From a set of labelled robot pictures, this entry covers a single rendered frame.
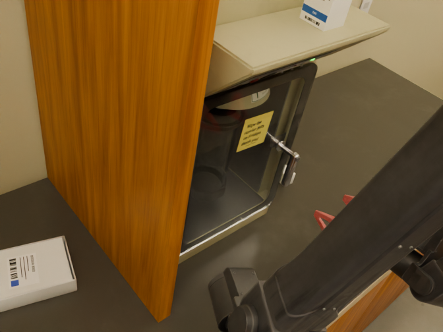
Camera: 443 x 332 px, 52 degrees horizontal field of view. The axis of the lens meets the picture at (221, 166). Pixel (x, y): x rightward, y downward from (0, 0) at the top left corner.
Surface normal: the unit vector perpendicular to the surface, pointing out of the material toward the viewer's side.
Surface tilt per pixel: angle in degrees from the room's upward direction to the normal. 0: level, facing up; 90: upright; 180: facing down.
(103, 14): 90
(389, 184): 76
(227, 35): 0
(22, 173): 90
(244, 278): 14
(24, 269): 0
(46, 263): 0
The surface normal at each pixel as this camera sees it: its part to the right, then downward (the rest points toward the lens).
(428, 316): 0.15, -0.74
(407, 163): -0.90, -0.16
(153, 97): -0.75, 0.34
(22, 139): 0.64, 0.58
